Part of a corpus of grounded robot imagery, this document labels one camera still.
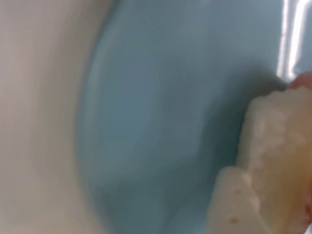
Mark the blue ceramic dish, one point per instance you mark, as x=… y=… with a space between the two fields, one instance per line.
x=151 y=122

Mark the white rice sushi piece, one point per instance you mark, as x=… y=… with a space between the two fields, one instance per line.
x=280 y=151

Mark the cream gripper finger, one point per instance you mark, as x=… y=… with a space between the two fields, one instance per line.
x=231 y=207

